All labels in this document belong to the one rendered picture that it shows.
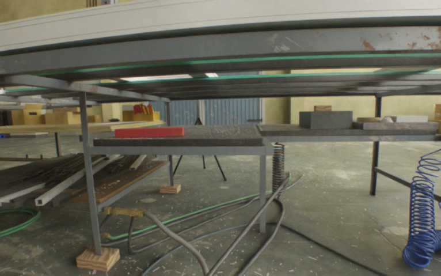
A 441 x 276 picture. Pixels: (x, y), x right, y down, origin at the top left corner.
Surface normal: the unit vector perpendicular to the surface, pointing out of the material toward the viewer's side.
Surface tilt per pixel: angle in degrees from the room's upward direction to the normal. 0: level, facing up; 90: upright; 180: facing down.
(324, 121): 90
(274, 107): 90
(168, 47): 90
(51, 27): 90
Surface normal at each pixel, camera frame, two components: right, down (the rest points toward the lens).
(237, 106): -0.13, 0.11
